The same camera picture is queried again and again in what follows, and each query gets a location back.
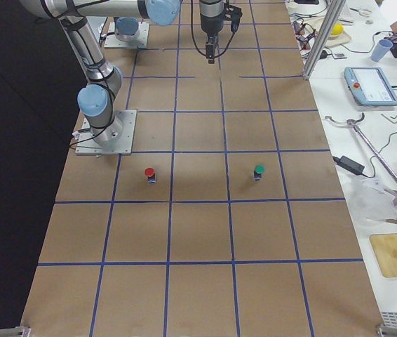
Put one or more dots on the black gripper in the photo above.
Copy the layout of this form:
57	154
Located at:
209	21

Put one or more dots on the green push button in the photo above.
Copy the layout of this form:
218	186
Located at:
258	172

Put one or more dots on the red push button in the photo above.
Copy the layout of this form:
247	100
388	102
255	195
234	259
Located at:
150	174

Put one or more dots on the yellow lemon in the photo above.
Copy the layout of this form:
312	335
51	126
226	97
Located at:
337	30

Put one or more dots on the metal rod with hook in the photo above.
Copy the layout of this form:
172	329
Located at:
354	124

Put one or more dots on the blue teach pendant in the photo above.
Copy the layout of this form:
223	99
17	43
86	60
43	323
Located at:
369	86

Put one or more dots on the blue plastic cup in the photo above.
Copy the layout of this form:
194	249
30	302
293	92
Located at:
382	47

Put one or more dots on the black power adapter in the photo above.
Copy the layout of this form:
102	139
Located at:
349	164

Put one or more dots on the clear plastic bag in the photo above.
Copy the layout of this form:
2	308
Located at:
371	199

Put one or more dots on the wooden cutting board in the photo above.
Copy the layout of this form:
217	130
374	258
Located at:
391	254

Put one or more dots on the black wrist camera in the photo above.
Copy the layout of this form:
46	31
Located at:
234	15

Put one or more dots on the aluminium frame post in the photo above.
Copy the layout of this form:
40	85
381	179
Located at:
328	23

